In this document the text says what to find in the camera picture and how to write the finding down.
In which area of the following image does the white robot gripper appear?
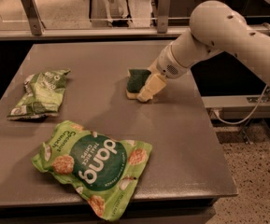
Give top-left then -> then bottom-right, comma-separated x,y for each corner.
137,44 -> 191,103

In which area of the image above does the green and yellow sponge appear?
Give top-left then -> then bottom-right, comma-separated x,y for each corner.
126,69 -> 151,99

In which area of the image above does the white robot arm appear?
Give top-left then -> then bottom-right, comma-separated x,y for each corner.
137,0 -> 270,102

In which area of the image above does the green dang rice chip bag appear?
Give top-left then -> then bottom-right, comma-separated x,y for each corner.
32,120 -> 152,221

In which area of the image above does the crumpled green snack bag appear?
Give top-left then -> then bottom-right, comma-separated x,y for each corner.
7,69 -> 70,120

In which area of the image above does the horizontal metal rail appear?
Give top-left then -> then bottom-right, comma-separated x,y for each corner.
0,24 -> 270,42

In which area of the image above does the white cable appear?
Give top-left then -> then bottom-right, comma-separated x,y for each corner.
213,21 -> 270,126

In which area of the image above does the right metal rail bracket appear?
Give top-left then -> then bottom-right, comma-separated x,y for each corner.
157,0 -> 171,34

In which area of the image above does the metal rail bracket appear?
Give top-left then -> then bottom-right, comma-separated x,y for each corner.
21,0 -> 43,35
157,0 -> 171,34

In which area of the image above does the left metal rail bracket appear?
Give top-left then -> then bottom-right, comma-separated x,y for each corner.
21,0 -> 43,35

